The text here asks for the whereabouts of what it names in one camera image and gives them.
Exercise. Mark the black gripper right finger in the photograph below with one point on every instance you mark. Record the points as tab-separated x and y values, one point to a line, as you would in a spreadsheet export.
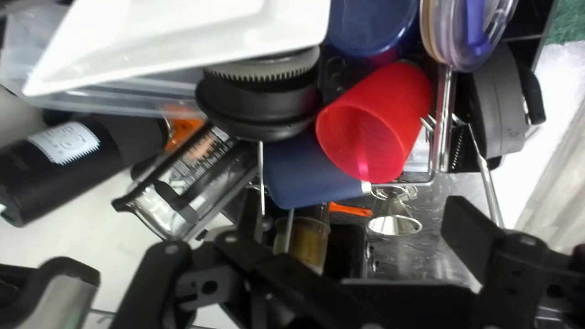
518	274

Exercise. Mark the small metal cone dripper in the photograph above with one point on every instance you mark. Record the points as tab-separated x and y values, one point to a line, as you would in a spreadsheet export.
395	210

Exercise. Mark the grey black round lid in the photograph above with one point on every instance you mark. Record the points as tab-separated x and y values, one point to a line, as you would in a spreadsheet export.
499	102

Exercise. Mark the clear plastic tub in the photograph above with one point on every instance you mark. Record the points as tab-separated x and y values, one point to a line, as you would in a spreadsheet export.
92	101

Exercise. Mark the red plastic cup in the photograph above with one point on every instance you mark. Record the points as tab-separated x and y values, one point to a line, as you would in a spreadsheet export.
371	121

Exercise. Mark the glass beaker with black frame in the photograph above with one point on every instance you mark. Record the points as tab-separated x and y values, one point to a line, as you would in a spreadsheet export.
188	183

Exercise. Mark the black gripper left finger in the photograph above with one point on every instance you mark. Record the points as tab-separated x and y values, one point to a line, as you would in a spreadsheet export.
165	274

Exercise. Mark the dark blue metal mug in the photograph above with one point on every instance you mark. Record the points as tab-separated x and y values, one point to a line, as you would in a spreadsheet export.
304	175

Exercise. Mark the ribbed black round lid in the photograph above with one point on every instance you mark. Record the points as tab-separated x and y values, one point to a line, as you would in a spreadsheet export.
262	97

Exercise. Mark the blue round cup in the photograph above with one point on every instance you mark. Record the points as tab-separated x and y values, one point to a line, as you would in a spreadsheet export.
468	29

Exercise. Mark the black dish rack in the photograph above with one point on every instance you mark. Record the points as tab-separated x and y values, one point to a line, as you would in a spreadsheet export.
530	20

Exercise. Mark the blue round container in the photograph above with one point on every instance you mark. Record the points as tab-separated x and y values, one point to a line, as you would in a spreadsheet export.
371	24

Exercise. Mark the black bottle with white label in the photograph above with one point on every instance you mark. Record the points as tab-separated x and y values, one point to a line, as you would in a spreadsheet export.
55	170

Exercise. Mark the white square plate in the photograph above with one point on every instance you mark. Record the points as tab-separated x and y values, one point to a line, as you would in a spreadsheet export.
170	37

